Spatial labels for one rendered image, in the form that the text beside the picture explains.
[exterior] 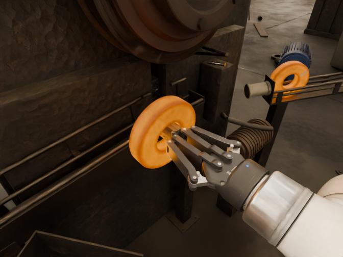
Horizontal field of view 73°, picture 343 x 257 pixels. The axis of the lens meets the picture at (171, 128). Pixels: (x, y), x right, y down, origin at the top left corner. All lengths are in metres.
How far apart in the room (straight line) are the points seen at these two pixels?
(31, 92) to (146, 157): 0.30
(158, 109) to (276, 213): 0.24
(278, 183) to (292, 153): 1.49
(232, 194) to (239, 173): 0.03
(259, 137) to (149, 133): 0.68
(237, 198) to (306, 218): 0.08
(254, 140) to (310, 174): 0.80
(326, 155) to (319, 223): 1.61
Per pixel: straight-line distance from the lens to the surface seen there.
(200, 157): 0.38
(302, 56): 2.68
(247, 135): 0.98
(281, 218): 0.33
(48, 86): 0.61
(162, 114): 0.40
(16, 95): 0.60
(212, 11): 0.58
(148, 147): 0.43
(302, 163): 1.78
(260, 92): 1.00
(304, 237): 0.33
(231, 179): 0.35
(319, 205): 0.34
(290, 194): 0.34
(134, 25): 0.52
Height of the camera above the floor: 1.12
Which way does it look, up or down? 38 degrees down
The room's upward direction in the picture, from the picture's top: straight up
